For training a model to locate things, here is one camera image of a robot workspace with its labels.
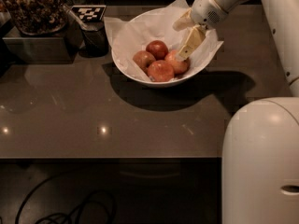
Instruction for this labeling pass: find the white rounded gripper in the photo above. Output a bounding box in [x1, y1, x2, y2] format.
[173, 0, 228, 62]

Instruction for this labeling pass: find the red apple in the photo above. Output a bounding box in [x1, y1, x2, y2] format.
[146, 40, 168, 60]
[164, 49, 190, 75]
[147, 60, 175, 82]
[133, 50, 156, 73]

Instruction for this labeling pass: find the white ceramic bowl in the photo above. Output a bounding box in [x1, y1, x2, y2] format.
[105, 6, 222, 88]

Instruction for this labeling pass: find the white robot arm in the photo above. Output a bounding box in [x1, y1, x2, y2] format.
[174, 0, 299, 224]

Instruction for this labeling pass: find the red apple back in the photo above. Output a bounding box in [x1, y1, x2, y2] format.
[146, 40, 168, 60]

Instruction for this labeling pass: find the red apple front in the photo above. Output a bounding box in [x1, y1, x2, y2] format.
[147, 60, 175, 82]

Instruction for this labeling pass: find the white paper bowl liner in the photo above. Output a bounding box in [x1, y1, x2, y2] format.
[104, 0, 223, 88]

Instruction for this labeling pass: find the black cup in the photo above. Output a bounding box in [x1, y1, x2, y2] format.
[81, 21, 109, 57]

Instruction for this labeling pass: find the black white marker tag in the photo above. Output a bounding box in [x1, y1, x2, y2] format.
[72, 5, 107, 22]

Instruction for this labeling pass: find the white utensil in cup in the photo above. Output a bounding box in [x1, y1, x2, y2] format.
[63, 5, 93, 31]

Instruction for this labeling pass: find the grey metal box stand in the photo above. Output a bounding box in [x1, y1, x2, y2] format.
[3, 22, 83, 64]

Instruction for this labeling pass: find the black floor cable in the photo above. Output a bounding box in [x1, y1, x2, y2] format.
[14, 168, 117, 224]

